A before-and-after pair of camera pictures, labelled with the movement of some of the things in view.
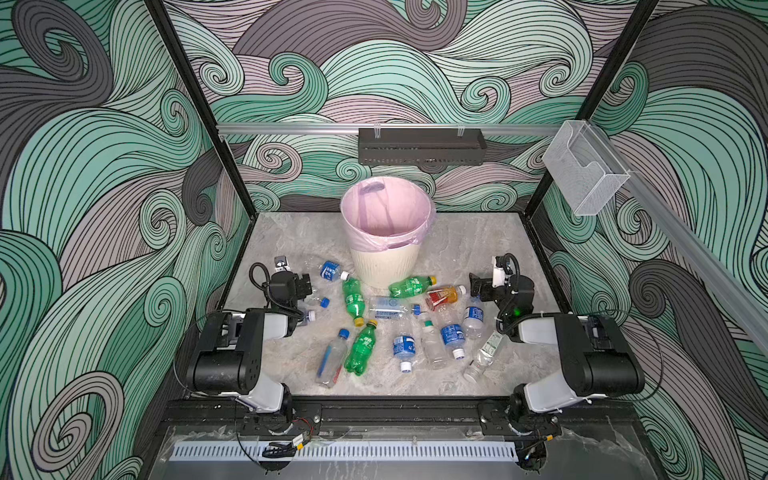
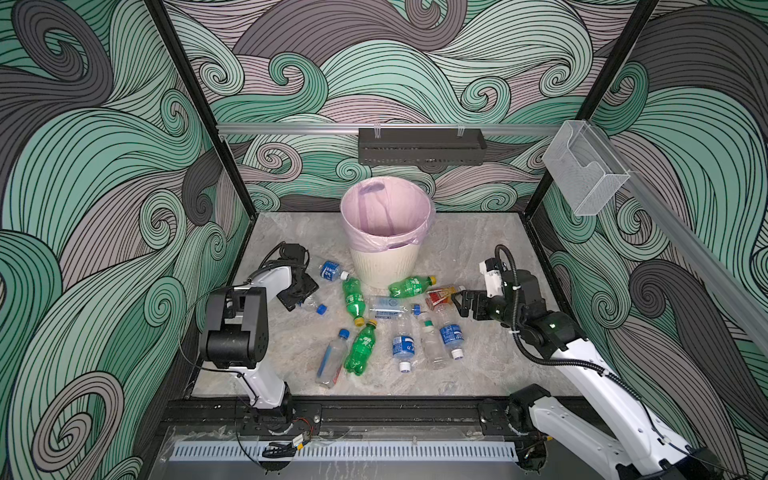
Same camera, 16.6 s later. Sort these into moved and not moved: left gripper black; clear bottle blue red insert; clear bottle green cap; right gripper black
Moved: right gripper black
Not moved: clear bottle green cap; clear bottle blue red insert; left gripper black
